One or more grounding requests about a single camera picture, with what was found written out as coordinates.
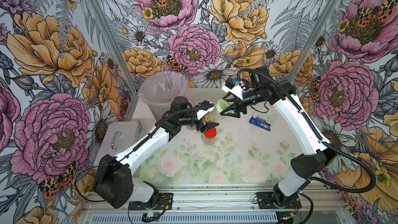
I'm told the aluminium rail frame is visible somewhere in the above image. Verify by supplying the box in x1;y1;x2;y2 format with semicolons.
79;183;355;224

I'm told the right aluminium corner post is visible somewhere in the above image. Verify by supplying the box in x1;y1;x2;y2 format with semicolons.
287;0;341;84

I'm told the red lid peanut jar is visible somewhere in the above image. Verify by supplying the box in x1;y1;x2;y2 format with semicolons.
204;128;217;146

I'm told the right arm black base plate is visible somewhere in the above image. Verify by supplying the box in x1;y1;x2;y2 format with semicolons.
256;191;302;209

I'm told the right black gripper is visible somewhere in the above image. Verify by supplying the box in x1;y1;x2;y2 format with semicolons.
221;86;268;118

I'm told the silver aluminium case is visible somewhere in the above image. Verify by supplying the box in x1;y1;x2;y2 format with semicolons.
94;121;142;166

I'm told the left aluminium corner post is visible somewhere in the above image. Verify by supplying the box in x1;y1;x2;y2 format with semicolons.
73;0;139;95

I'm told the aluminium corner post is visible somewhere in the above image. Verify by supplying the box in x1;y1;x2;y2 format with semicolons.
287;0;341;84
73;0;139;95

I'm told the mesh bin with pink bag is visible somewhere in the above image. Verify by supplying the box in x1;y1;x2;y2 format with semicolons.
139;71;189;121

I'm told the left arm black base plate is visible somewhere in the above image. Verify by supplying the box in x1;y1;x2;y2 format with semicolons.
128;192;174;211

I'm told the right black corrugated cable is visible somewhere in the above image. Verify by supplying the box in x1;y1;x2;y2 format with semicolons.
236;67;377;194

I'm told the left black cable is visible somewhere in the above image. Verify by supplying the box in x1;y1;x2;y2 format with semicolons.
73;104;215;203

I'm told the light green jar lid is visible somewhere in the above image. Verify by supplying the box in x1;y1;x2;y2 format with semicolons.
215;99;234;115

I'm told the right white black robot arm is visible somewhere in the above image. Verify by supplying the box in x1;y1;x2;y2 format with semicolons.
221;66;336;207

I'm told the blue gauze bandage packet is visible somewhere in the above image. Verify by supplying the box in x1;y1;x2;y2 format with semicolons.
249;116;275;131

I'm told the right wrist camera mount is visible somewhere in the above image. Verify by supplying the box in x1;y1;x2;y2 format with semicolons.
221;77;249;100

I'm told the green lid peanut jar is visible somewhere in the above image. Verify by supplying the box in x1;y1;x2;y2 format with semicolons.
202;107;224;124

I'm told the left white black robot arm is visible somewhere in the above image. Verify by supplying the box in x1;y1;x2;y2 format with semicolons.
93;96;218;208

